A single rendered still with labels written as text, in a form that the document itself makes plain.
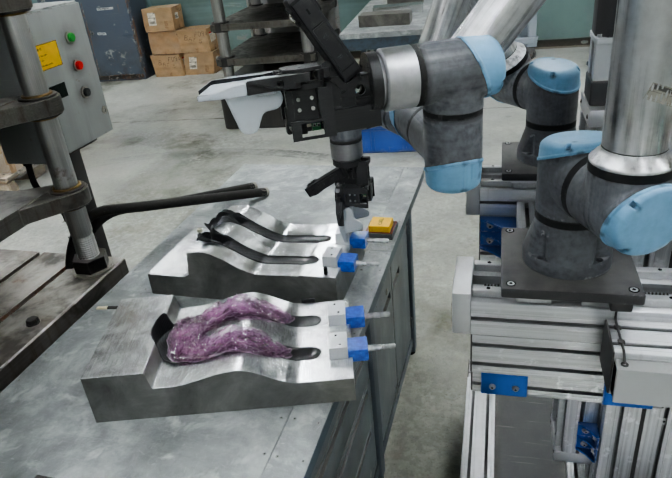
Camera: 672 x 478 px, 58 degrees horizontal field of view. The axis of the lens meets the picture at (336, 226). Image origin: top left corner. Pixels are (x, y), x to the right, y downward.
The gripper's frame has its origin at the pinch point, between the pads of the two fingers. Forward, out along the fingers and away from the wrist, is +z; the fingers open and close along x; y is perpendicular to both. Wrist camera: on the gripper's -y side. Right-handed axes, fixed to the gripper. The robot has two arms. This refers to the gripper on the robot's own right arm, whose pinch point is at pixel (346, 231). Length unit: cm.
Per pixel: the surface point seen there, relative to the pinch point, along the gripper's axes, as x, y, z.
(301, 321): -29.8, -2.6, 6.1
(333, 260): -13.4, 0.4, 0.3
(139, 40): 548, -420, 44
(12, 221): -23, -79, -11
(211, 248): -15.4, -29.6, -2.2
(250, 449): -61, -2, 11
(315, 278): -17.8, -2.9, 2.7
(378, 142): 291, -61, 83
